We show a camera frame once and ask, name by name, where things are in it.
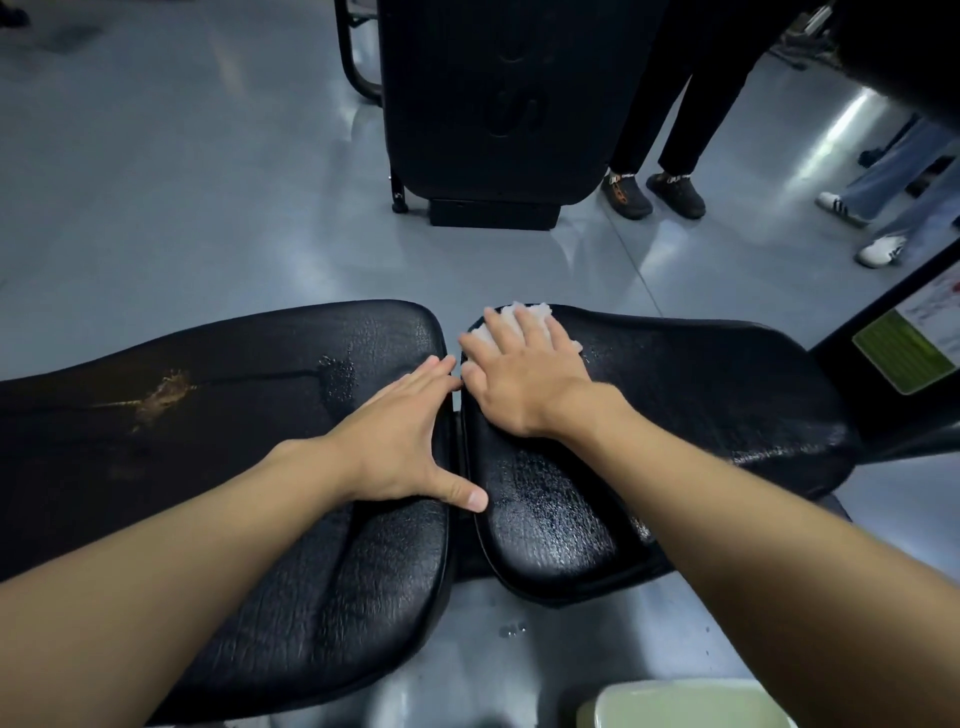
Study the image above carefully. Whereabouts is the person's right hand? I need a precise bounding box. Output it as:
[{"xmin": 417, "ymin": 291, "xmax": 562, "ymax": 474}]
[{"xmin": 457, "ymin": 302, "xmax": 639, "ymax": 444}]

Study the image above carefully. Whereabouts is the person's left hand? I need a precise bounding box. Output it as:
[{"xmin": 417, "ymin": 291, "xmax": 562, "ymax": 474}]
[{"xmin": 327, "ymin": 354, "xmax": 490, "ymax": 515}]

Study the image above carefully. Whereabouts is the white wet wipe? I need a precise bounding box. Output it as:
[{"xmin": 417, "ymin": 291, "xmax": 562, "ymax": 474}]
[{"xmin": 468, "ymin": 300, "xmax": 585, "ymax": 355}]

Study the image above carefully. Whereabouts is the person's right forearm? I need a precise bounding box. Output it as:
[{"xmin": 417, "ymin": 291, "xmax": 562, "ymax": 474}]
[{"xmin": 549, "ymin": 390, "xmax": 960, "ymax": 728}]

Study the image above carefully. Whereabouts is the person's left forearm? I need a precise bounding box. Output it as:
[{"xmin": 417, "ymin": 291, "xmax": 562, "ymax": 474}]
[{"xmin": 0, "ymin": 437, "xmax": 363, "ymax": 728}]

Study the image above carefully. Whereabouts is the black wet seat pad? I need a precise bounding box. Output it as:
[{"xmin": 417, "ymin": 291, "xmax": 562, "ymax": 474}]
[{"xmin": 458, "ymin": 303, "xmax": 865, "ymax": 607}]

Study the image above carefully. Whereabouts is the black stained seat pad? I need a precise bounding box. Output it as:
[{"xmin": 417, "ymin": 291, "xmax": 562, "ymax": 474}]
[{"xmin": 0, "ymin": 299, "xmax": 456, "ymax": 726}]

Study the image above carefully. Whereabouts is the black padded machine backrest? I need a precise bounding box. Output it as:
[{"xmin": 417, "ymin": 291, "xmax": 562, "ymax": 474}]
[{"xmin": 376, "ymin": 0, "xmax": 670, "ymax": 231}]

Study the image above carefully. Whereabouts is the white plastic bin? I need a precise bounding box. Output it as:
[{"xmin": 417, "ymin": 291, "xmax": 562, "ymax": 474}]
[{"xmin": 576, "ymin": 678, "xmax": 798, "ymax": 728}]

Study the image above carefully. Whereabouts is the green and white instruction label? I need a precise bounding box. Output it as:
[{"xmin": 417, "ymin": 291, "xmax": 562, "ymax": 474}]
[{"xmin": 852, "ymin": 261, "xmax": 960, "ymax": 397}]

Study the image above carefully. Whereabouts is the black curved machine pad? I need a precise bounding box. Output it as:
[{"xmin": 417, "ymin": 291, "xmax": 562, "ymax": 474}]
[{"xmin": 831, "ymin": 0, "xmax": 960, "ymax": 135}]

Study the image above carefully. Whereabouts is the black metal tube frame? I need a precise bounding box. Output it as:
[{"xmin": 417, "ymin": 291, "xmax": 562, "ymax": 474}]
[{"xmin": 333, "ymin": 0, "xmax": 411, "ymax": 216}]

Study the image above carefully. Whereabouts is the black machine frame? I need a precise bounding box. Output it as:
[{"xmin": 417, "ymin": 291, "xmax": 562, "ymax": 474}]
[{"xmin": 808, "ymin": 238, "xmax": 960, "ymax": 466}]

